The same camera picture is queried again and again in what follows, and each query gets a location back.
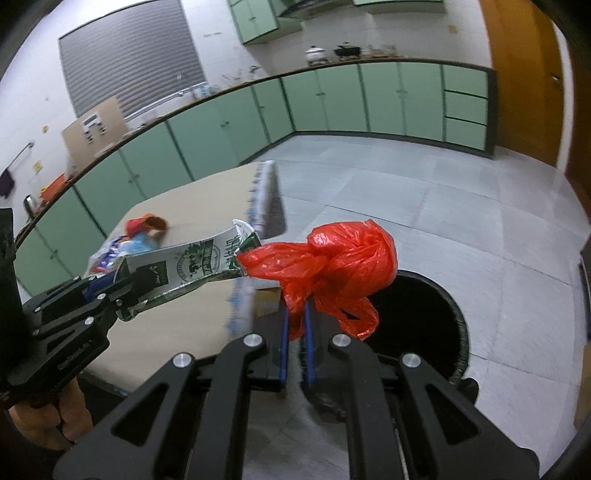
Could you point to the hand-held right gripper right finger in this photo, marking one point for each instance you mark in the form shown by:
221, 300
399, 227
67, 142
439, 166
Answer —
310, 350

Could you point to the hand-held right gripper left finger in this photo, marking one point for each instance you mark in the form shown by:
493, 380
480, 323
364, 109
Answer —
283, 350

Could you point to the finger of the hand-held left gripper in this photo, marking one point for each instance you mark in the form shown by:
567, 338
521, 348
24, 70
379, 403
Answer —
99, 314
99, 284

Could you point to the red paper cup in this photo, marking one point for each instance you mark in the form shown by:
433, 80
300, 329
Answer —
138, 225

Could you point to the red plastic bag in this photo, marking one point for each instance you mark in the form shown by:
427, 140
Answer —
351, 263

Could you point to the green white milk carton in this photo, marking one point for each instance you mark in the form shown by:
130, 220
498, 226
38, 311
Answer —
198, 263

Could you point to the black lined trash bin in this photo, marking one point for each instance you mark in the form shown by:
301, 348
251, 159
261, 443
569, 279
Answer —
415, 314

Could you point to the person's left hand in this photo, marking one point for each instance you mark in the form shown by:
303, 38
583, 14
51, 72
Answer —
46, 420

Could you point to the blue red snack wrapper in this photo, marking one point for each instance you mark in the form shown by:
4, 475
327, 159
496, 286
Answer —
108, 258

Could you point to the light blue wrapper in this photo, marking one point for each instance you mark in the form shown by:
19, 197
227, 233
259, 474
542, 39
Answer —
138, 243

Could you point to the steel kettle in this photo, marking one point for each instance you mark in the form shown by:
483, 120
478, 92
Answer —
31, 204

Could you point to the orange plastic basket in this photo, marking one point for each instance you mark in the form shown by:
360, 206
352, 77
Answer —
55, 185

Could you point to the wooden table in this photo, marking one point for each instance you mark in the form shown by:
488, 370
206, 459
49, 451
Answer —
198, 203

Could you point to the purple hanging cloth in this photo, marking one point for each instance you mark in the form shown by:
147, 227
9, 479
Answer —
6, 183

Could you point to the cardboard box on counter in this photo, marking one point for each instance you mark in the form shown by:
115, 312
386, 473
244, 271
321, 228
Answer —
92, 134

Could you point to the patterned table cloth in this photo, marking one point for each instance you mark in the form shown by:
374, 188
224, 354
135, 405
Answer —
263, 198

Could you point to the grey window blind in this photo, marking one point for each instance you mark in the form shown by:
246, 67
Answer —
129, 55

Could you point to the green base cabinet run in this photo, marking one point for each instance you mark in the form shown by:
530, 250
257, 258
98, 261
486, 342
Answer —
323, 101

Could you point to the green cabinet drawer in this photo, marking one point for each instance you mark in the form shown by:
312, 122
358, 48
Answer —
464, 81
464, 136
465, 108

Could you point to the brown cardboard box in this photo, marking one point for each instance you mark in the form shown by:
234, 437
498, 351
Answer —
582, 383

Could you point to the white cooking pot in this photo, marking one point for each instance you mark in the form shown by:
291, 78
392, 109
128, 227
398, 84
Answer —
316, 54

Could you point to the black wok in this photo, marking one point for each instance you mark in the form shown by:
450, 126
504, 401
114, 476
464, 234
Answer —
347, 50

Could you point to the cluster of kitchenware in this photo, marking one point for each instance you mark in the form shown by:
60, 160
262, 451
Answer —
381, 50

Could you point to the wooden door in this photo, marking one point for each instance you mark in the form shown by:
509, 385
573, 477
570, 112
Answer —
581, 138
521, 78

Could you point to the steel range hood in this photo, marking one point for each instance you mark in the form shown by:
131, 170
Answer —
314, 7

